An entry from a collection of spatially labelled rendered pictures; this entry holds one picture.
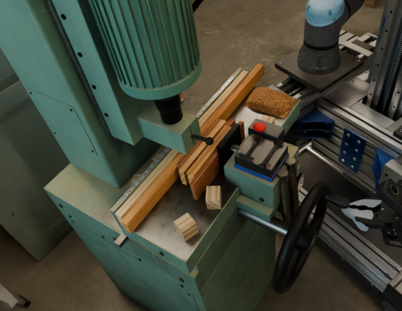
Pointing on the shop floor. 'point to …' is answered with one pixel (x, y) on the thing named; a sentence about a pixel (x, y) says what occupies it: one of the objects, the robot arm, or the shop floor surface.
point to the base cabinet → (216, 280)
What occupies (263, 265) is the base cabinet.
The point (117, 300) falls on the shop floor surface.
